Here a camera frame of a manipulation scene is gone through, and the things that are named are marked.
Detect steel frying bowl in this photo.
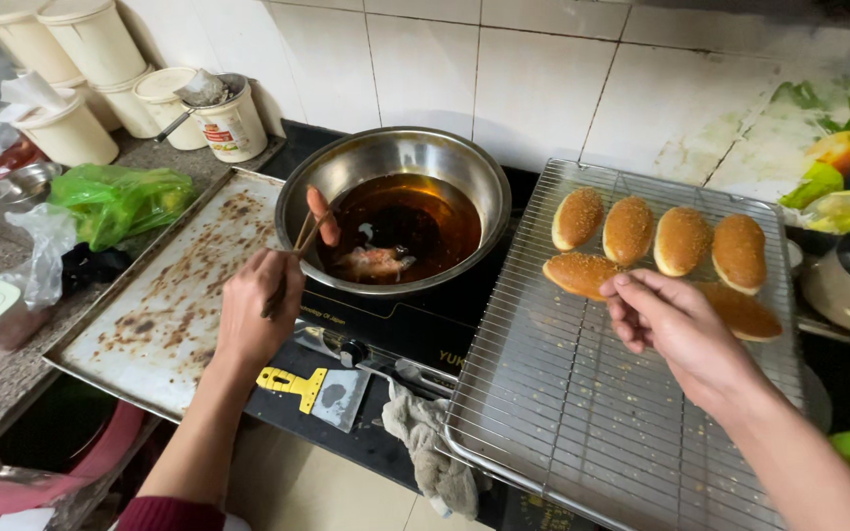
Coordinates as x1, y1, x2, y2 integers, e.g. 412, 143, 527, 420
275, 125, 512, 297

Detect fried food piece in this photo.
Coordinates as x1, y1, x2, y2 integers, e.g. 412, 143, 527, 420
333, 245, 417, 284

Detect stack of white lidded buckets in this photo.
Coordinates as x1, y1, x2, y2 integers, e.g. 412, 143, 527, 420
0, 0, 209, 168

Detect black induction cooker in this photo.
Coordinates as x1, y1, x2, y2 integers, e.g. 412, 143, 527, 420
294, 166, 538, 399

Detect white bucket with red label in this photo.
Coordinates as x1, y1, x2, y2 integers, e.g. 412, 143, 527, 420
189, 74, 270, 164

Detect beige cooking pot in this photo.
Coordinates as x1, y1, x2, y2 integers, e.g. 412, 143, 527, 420
800, 231, 850, 337

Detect person's left hand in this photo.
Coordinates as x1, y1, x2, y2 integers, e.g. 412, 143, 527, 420
214, 247, 307, 371

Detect maroon sleeve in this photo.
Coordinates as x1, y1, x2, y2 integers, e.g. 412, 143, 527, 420
114, 496, 228, 531

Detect person's right hand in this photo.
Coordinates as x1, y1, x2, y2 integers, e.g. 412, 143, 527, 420
600, 270, 763, 415

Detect small steel bowl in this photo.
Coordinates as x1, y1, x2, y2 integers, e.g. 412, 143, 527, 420
0, 161, 64, 215

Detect black stove top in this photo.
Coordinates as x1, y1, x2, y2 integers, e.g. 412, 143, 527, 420
244, 120, 540, 513

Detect group of breaded fried buns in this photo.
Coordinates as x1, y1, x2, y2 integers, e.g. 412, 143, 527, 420
542, 186, 784, 342

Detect grey cloth rag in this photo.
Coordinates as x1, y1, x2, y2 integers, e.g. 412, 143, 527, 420
381, 378, 493, 522

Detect wooden chopstick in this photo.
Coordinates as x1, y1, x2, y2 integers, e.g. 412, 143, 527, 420
261, 208, 317, 320
266, 212, 334, 318

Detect clear plastic bag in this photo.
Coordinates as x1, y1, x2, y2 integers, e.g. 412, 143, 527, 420
0, 203, 79, 311

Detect metal scoop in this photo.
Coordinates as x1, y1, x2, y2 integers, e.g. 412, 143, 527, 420
153, 68, 235, 144

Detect wire cooling rack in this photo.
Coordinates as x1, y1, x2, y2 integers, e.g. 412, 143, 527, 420
441, 158, 810, 531

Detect dark frying oil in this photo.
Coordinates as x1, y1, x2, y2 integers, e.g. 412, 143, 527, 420
318, 173, 483, 286

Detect pink plastic basin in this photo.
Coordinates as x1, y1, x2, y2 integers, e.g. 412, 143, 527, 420
0, 400, 148, 518

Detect red sausage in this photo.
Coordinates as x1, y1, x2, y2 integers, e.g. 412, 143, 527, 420
305, 184, 342, 249

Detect yellow-handled metal scraper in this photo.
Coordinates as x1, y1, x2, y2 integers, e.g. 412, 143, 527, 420
255, 366, 372, 434

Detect black bag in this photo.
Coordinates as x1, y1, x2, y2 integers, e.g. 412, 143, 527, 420
62, 243, 133, 296

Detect green plastic bag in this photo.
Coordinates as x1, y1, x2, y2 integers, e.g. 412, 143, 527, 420
49, 164, 198, 253

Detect stained metal baking tray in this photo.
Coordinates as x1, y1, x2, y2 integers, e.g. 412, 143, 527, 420
43, 167, 286, 423

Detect crumpled white plastic bag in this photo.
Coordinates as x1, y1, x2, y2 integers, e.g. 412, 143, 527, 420
0, 71, 71, 125

